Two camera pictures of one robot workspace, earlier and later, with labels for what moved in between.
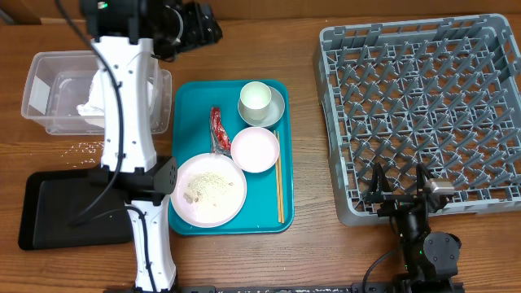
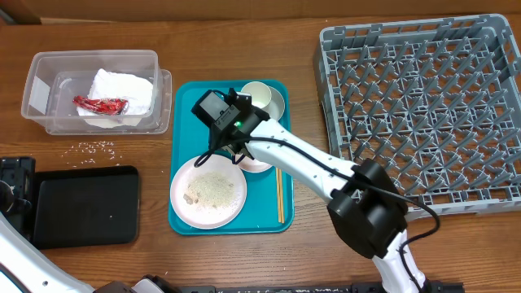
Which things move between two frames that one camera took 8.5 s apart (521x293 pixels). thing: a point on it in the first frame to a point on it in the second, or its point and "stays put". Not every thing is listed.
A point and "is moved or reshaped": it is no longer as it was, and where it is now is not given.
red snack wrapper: [219, 139] is moved or reshaped
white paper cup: [255, 100] stays put
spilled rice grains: [82, 153] stays put
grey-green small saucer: [275, 111] stays put
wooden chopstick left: [277, 176] stays put
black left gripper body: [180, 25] to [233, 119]
